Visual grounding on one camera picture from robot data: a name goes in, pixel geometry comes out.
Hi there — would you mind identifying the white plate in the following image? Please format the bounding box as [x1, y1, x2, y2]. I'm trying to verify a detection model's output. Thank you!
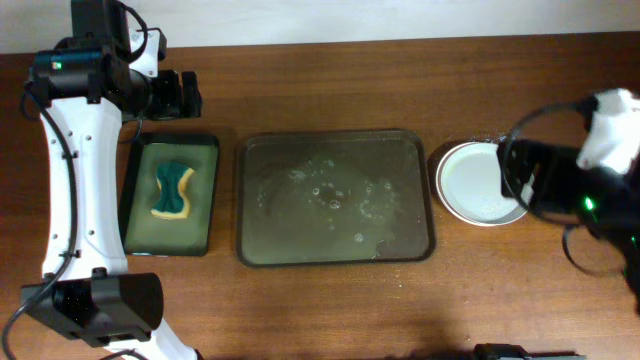
[435, 142, 527, 227]

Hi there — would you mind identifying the green yellow sponge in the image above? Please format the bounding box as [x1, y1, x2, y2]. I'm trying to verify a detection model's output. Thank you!
[150, 162, 195, 220]

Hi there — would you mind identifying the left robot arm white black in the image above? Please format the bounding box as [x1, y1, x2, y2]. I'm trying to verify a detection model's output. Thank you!
[21, 27, 201, 359]

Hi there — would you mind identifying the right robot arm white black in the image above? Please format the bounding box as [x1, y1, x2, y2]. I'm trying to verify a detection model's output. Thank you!
[496, 88, 639, 294]

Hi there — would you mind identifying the small black water tray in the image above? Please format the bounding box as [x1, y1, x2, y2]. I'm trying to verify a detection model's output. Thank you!
[119, 133, 220, 257]

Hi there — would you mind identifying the large dark serving tray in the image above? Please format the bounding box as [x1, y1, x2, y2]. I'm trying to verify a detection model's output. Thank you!
[236, 129, 436, 268]

